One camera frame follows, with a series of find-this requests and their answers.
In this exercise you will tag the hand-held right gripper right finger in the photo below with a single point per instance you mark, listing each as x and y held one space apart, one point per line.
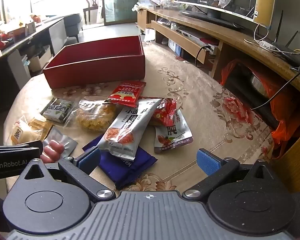
210 163

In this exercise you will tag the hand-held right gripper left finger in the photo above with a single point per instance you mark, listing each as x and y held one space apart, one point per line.
88 160

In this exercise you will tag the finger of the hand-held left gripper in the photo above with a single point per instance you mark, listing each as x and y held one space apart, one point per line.
20 150

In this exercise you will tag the gold snack packet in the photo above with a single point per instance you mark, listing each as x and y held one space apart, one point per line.
41 127

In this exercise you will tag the silver sausage packet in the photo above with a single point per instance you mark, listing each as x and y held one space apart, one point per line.
62 140

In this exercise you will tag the dark blue snack packet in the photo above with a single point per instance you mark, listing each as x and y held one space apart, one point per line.
130 170

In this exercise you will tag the clear crispy noodle packet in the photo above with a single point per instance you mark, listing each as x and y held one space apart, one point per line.
95 117

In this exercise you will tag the white red date packet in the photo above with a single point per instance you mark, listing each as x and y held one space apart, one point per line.
175 135

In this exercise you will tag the grey white spicy snack packet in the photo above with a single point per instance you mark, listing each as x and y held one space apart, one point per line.
125 132

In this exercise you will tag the green white wafer packet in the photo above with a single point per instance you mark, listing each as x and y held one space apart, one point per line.
57 110

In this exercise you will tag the red gummy candy packet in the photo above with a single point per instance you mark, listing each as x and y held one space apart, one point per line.
126 92

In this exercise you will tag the red cardboard box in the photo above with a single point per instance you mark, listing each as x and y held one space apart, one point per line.
95 67

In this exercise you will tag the white rice cake packet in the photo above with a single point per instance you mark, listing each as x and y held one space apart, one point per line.
22 132

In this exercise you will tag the dark counter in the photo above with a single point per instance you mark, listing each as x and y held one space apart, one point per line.
5 85

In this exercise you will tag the crumpled red snack bag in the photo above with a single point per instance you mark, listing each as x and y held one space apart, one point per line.
165 112

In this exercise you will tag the orange plastic bag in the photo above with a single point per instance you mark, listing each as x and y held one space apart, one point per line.
287 110

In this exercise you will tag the blue white carton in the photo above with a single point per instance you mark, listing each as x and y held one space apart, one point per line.
175 48

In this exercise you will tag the wooden television cabinet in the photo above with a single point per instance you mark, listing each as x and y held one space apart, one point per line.
235 40

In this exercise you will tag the silver media player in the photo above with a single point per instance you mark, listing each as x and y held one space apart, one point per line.
197 37

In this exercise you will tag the white power adapter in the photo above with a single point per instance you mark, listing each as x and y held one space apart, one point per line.
266 45

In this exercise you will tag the grey armchair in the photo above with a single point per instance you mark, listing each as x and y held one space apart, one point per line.
72 25

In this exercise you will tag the black router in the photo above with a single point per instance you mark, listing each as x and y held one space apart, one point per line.
295 57

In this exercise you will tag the white plastic bag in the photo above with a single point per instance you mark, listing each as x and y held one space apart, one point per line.
150 35

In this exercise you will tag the dark wooden chair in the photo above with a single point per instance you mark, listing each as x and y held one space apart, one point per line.
93 2

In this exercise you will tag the glass sliding door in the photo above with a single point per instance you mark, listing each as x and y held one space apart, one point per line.
118 0

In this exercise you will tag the black television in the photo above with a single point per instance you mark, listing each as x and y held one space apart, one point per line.
242 2

